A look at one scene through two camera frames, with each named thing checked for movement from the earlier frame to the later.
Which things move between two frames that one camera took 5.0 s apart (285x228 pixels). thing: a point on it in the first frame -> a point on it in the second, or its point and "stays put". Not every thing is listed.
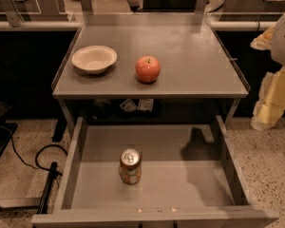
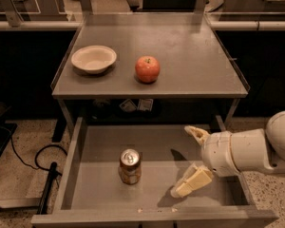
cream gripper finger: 276,94 -> 195,178
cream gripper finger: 264,41 -> 200,135
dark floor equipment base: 2,132 stays put
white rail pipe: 242,25 stays put
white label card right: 145,104 stays put
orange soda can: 130,166 stays put
